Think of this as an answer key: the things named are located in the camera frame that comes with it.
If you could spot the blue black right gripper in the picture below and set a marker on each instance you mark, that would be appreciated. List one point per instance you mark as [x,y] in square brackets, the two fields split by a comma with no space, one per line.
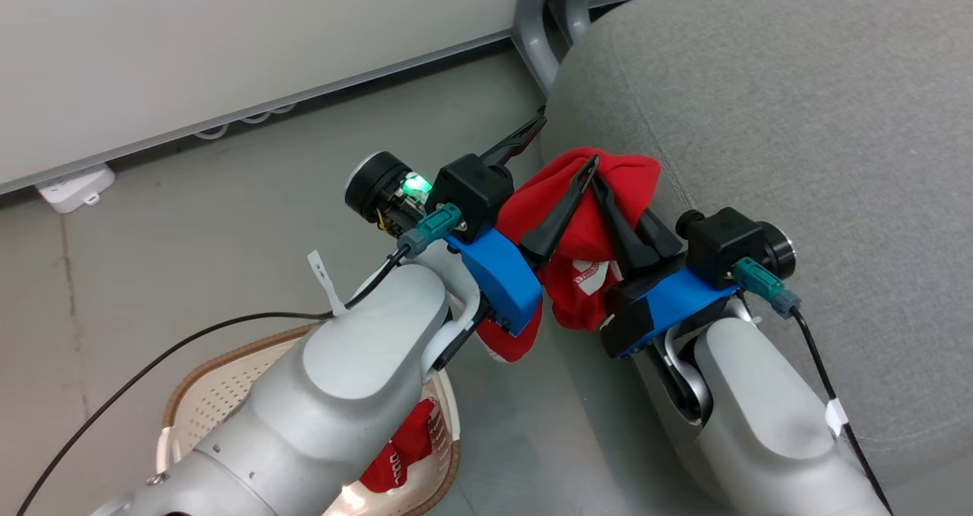
[669,303]

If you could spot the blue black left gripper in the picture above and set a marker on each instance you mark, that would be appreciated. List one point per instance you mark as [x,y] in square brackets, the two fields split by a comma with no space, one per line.
[498,276]

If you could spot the red and white garment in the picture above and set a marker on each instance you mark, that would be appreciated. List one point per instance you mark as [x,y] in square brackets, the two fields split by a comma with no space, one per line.
[616,178]

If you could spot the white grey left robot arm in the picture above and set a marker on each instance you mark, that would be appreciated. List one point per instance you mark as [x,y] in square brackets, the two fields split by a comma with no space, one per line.
[342,364]

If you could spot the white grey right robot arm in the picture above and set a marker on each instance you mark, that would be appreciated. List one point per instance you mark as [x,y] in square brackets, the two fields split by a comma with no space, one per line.
[760,425]

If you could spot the cream basket with brown rim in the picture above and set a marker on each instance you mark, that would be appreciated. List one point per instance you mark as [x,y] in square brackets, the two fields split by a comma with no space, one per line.
[220,394]

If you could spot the grey partition foot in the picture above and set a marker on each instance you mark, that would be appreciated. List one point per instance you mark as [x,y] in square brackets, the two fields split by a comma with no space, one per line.
[576,7]
[536,37]

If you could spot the grey fabric sofa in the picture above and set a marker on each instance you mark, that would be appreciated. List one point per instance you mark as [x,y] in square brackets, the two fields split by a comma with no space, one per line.
[798,121]

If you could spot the large white partition panel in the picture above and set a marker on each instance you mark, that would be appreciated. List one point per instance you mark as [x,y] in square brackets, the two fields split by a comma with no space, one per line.
[228,45]

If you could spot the white power strip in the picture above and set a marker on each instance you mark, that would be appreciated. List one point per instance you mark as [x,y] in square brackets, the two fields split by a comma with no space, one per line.
[72,189]

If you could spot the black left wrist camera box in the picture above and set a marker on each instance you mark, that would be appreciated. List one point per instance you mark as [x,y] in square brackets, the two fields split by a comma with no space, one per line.
[471,189]

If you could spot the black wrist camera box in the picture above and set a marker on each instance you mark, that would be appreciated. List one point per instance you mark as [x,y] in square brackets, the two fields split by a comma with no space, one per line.
[471,189]
[722,242]

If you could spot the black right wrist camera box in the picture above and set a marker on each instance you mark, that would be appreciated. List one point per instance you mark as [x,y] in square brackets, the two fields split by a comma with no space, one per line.
[722,242]

